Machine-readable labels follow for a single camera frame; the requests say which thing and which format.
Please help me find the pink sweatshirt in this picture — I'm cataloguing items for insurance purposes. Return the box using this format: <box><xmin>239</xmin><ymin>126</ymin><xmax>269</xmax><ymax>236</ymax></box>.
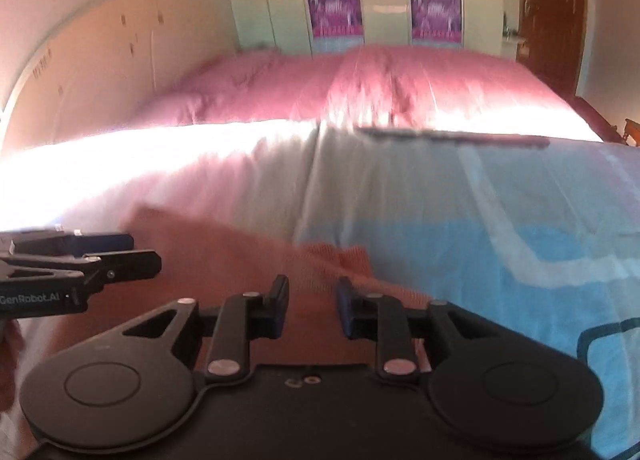
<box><xmin>18</xmin><ymin>207</ymin><xmax>428</xmax><ymax>374</ymax></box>

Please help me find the person's hand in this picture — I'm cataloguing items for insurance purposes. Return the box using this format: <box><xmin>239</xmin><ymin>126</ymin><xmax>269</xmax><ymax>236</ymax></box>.
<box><xmin>0</xmin><ymin>321</ymin><xmax>25</xmax><ymax>412</ymax></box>

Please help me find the patterned blue white bedsheet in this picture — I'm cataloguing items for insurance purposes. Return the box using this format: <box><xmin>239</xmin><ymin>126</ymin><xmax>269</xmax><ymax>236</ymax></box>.
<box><xmin>1</xmin><ymin>121</ymin><xmax>639</xmax><ymax>459</ymax></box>

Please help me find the cream bed headboard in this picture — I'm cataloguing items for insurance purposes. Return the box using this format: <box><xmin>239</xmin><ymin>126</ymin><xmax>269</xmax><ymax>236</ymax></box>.
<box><xmin>1</xmin><ymin>0</ymin><xmax>238</xmax><ymax>153</ymax></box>

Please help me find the pink quilt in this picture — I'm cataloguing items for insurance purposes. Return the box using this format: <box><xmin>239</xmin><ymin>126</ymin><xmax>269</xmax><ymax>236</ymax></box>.
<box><xmin>132</xmin><ymin>46</ymin><xmax>599</xmax><ymax>142</ymax></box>

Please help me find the cream corner shelf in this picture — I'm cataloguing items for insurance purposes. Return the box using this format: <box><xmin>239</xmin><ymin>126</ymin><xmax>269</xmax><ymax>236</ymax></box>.
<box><xmin>499</xmin><ymin>0</ymin><xmax>528</xmax><ymax>61</ymax></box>

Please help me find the wooden chair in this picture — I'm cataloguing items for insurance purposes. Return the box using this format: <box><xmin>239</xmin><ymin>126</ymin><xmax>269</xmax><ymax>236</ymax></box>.
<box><xmin>623</xmin><ymin>118</ymin><xmax>640</xmax><ymax>147</ymax></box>

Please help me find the brown wooden door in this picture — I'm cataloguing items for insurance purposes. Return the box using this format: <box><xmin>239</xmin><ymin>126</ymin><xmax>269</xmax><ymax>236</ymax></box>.
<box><xmin>518</xmin><ymin>0</ymin><xmax>587</xmax><ymax>98</ymax></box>

